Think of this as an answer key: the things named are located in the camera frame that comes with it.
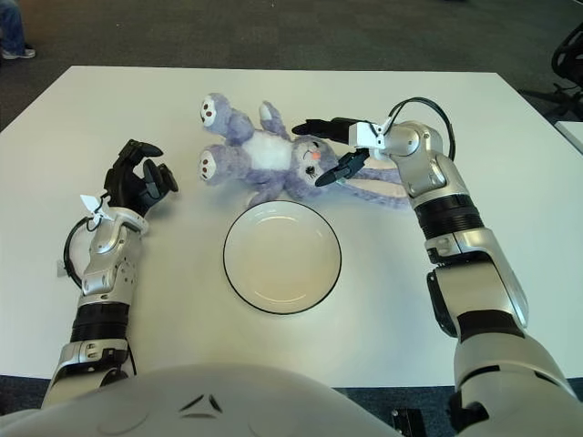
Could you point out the white neighbouring table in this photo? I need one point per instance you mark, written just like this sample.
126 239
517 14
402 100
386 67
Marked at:
575 135

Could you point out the black office chair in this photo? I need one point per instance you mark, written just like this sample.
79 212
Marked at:
567 57

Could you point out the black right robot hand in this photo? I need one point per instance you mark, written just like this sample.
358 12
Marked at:
328 127

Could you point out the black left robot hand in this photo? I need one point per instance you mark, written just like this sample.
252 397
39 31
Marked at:
125 184

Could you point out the white wrist tag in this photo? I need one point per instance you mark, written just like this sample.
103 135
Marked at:
364 134
91 201

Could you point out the black bracket below table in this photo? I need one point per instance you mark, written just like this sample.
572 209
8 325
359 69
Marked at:
407 423

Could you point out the white left wrist tag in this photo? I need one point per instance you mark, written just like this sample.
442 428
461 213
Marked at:
91 201

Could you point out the white right wrist tag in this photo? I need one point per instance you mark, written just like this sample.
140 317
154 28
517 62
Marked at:
364 134

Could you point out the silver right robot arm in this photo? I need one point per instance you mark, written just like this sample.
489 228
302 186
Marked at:
473 255

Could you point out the purple plush bunny doll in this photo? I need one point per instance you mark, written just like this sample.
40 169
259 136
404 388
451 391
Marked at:
268 152

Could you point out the person leg in jeans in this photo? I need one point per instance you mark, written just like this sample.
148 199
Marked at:
11 23

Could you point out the grey robot torso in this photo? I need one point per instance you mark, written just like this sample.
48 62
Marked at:
205 400

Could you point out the white plate with black rim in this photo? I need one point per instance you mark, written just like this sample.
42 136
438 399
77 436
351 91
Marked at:
282 259

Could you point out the white sneaker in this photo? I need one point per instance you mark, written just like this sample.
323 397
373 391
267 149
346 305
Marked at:
18 53

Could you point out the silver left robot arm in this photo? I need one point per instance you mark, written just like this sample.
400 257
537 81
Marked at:
107 268

